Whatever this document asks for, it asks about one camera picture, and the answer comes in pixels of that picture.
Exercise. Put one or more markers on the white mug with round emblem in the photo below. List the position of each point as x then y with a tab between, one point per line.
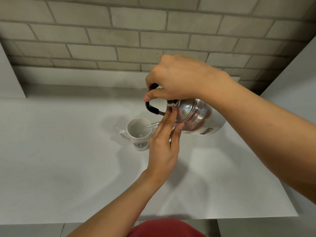
138	141

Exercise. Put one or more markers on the clear water stream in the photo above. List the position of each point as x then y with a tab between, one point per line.
151	125

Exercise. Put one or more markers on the person's right forearm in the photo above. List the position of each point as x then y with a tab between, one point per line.
266	135

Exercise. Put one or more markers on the person's right thumb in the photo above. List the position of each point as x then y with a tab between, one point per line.
155	94

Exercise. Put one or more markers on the person's left forearm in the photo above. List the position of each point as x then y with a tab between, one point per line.
116	209

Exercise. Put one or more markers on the person's left hand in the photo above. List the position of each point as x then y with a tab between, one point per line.
161	153

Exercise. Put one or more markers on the person's right hand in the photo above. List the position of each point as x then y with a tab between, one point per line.
187	76

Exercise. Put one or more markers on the person's left middle finger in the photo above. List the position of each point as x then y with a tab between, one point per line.
161	124

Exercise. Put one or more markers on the person's red garment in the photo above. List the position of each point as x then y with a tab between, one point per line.
167	229

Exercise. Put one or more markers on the person's left thumb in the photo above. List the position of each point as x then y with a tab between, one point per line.
178	134

